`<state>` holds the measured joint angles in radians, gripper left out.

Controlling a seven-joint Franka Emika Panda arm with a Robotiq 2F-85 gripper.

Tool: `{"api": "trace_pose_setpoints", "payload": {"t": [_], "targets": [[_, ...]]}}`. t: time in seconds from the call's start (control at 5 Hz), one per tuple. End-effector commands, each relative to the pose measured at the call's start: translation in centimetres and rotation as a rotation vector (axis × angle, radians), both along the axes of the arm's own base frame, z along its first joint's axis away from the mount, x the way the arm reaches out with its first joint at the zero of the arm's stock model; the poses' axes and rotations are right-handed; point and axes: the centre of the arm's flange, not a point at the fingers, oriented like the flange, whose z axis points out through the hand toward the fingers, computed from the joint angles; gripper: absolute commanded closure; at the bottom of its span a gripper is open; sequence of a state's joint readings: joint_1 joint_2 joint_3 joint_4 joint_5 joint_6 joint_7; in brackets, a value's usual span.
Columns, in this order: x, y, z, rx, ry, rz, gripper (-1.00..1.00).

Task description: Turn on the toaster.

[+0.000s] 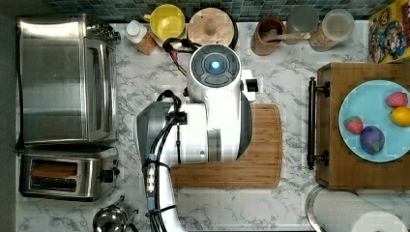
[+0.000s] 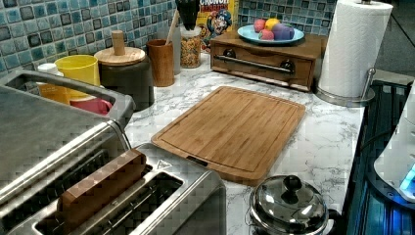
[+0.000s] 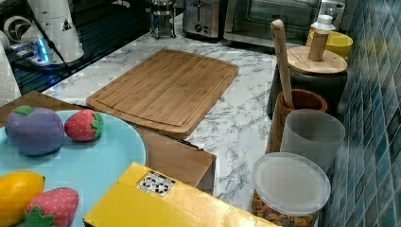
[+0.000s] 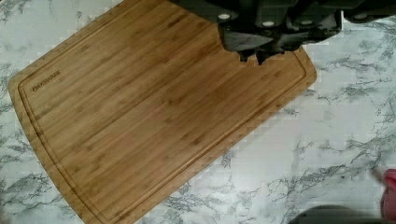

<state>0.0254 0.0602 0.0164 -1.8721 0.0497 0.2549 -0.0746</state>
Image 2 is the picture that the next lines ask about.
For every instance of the yellow toy fruit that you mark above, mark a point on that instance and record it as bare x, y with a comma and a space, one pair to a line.
270, 23

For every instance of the bamboo cutting board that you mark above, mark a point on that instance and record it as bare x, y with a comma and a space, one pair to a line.
237, 132

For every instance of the wooden utensil cup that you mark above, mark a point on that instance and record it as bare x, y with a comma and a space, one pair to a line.
161, 56

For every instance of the yellow plastic cup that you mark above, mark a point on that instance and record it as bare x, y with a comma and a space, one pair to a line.
81, 68

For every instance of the brown toast slice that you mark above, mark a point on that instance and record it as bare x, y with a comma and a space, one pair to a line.
95, 191

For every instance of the dark canister with wooden lid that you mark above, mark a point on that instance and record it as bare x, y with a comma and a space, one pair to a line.
127, 70

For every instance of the silver two-slot toaster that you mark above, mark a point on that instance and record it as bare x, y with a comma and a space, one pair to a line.
174, 197

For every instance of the white paper towel roll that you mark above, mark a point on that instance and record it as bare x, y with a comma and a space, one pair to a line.
353, 45

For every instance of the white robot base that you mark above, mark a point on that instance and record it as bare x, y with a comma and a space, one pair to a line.
395, 165

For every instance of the metal paper towel holder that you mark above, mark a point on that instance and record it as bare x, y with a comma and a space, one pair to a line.
363, 100

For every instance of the red toy strawberry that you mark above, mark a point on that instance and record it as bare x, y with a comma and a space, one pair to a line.
266, 34

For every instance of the wooden drawer box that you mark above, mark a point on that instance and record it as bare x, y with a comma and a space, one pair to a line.
295, 65

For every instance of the red mug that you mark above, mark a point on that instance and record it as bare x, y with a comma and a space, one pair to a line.
92, 104

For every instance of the wooden spoon handle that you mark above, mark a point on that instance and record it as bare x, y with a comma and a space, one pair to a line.
172, 27

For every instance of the white capped yellow bottle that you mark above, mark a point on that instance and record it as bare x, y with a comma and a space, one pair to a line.
52, 91

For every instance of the pink toy fruit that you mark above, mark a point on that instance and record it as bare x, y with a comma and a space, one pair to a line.
259, 25

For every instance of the light blue plate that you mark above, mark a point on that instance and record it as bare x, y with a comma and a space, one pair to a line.
247, 32

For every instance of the glass cereal jar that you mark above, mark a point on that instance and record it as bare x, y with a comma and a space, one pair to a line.
190, 43

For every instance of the steel pot with lid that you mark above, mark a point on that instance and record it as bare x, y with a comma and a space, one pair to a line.
286, 205

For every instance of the Cap'n Crunch cereal box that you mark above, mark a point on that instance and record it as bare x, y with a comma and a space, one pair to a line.
215, 18

